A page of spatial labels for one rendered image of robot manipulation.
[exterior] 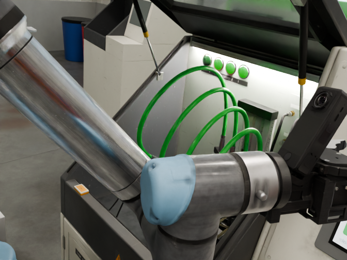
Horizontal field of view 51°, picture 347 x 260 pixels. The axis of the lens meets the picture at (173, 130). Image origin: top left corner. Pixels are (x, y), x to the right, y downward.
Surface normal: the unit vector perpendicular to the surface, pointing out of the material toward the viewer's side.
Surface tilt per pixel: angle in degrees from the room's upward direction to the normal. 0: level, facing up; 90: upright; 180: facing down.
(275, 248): 76
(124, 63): 90
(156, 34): 90
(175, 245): 90
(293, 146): 61
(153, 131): 90
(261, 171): 40
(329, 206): 82
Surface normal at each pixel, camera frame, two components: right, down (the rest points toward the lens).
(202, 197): 0.33, 0.16
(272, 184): 0.34, -0.08
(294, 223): -0.71, -0.04
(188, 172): 0.22, -0.56
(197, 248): 0.29, 0.40
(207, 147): -0.76, 0.18
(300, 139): -0.80, -0.46
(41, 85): 0.53, 0.18
